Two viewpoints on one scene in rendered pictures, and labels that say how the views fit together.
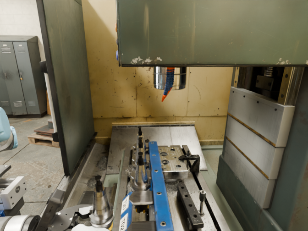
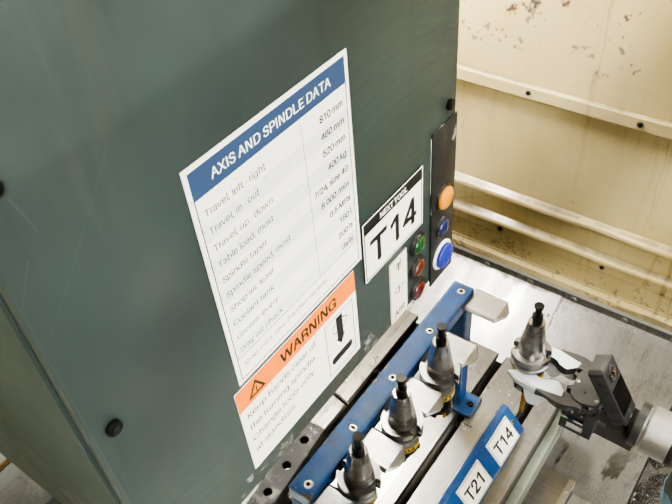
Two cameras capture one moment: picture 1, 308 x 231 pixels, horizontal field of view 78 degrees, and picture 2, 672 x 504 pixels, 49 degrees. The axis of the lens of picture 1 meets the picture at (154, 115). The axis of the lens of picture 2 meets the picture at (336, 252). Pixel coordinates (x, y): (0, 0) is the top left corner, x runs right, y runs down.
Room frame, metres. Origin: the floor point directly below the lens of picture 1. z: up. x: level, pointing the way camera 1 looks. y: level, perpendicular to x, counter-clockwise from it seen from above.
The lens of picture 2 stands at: (1.11, 0.42, 2.16)
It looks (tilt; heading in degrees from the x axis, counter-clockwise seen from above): 44 degrees down; 224
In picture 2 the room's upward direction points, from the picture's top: 6 degrees counter-clockwise
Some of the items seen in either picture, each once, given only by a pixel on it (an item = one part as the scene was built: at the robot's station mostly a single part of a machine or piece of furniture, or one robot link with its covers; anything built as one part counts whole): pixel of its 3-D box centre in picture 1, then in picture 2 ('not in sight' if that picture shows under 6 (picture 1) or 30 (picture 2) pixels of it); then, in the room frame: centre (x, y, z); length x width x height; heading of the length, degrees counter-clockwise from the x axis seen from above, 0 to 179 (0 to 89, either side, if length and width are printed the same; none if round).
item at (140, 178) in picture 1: (140, 173); (440, 355); (0.51, 0.04, 1.26); 0.04 x 0.04 x 0.07
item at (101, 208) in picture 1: (100, 200); (534, 335); (0.39, 0.13, 1.26); 0.04 x 0.04 x 0.07
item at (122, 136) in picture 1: (156, 150); not in sight; (1.60, -0.02, 0.75); 0.89 x 0.67 x 0.26; 94
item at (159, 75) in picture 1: (169, 74); not in sight; (0.93, -0.08, 1.51); 0.16 x 0.16 x 0.12
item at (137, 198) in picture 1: (141, 197); (456, 350); (0.46, 0.04, 1.21); 0.07 x 0.05 x 0.01; 94
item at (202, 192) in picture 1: (201, 202); not in sight; (0.71, -0.22, 0.96); 0.03 x 0.03 x 0.13
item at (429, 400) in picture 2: (140, 174); (421, 398); (0.57, 0.04, 1.21); 0.07 x 0.05 x 0.01; 94
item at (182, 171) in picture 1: (164, 161); not in sight; (1.06, -0.07, 0.97); 0.29 x 0.23 x 0.05; 4
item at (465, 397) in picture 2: not in sight; (456, 353); (0.35, -0.03, 1.05); 0.10 x 0.05 x 0.30; 94
